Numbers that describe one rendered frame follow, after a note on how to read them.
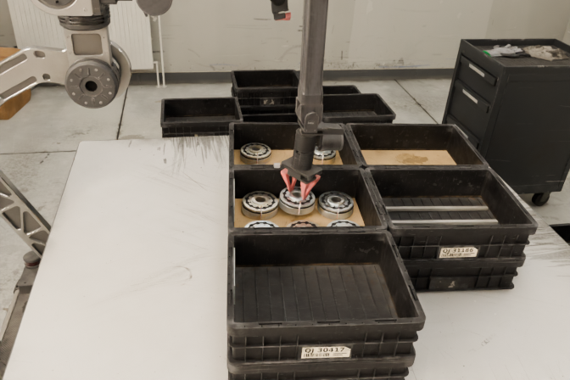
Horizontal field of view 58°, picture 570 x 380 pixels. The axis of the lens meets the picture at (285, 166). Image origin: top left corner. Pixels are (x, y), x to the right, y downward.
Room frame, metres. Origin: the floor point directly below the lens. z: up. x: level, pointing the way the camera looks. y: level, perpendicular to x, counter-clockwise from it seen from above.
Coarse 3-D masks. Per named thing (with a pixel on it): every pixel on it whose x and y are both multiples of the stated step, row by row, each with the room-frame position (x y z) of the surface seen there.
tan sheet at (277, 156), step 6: (234, 150) 1.55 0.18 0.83; (276, 150) 1.57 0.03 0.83; (282, 150) 1.57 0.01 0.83; (288, 150) 1.58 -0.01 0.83; (336, 150) 1.60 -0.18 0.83; (234, 156) 1.51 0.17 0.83; (276, 156) 1.53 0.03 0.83; (282, 156) 1.53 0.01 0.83; (288, 156) 1.54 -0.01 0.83; (336, 156) 1.56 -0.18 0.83; (234, 162) 1.47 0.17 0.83; (240, 162) 1.48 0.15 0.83; (270, 162) 1.49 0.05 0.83; (276, 162) 1.49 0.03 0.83; (336, 162) 1.51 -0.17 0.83; (342, 162) 1.52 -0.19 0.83
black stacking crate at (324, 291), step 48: (240, 240) 0.97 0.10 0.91; (288, 240) 0.98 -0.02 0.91; (336, 240) 0.99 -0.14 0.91; (384, 240) 1.00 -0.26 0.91; (240, 288) 0.89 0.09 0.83; (288, 288) 0.90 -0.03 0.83; (336, 288) 0.91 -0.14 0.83; (384, 288) 0.92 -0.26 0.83; (288, 336) 0.71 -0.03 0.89; (336, 336) 0.72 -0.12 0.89; (384, 336) 0.73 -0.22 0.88
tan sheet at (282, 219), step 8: (240, 200) 1.25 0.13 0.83; (240, 208) 1.21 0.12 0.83; (280, 208) 1.23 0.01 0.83; (240, 216) 1.17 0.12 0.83; (280, 216) 1.19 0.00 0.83; (288, 216) 1.19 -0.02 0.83; (296, 216) 1.19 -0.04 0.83; (304, 216) 1.19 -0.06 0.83; (312, 216) 1.19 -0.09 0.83; (320, 216) 1.20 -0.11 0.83; (352, 216) 1.21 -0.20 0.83; (360, 216) 1.21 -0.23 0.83; (240, 224) 1.14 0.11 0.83; (280, 224) 1.15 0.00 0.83; (320, 224) 1.16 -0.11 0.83; (360, 224) 1.17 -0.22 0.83
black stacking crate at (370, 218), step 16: (240, 176) 1.27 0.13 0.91; (256, 176) 1.27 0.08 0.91; (272, 176) 1.28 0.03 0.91; (336, 176) 1.30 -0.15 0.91; (352, 176) 1.30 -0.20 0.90; (240, 192) 1.27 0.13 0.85; (272, 192) 1.28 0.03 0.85; (320, 192) 1.29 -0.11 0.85; (352, 192) 1.31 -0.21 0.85; (368, 208) 1.17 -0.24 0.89; (368, 224) 1.14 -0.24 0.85
